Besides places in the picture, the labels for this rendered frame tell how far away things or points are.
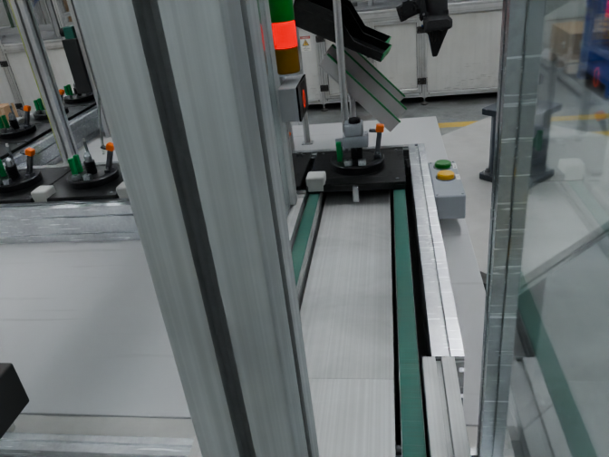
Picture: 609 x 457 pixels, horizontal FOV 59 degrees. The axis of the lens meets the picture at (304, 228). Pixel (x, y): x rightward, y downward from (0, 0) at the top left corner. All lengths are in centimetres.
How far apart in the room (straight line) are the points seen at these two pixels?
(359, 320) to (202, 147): 73
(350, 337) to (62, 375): 52
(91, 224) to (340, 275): 72
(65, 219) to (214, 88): 133
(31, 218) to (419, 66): 438
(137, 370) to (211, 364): 73
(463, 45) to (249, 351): 523
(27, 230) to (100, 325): 52
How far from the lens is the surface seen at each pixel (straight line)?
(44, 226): 158
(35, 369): 113
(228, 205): 24
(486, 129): 201
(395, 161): 142
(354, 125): 136
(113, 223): 147
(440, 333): 84
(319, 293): 101
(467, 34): 544
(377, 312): 95
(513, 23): 49
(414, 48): 542
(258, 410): 31
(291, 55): 114
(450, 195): 125
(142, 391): 98
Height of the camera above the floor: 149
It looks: 27 degrees down
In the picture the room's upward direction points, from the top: 7 degrees counter-clockwise
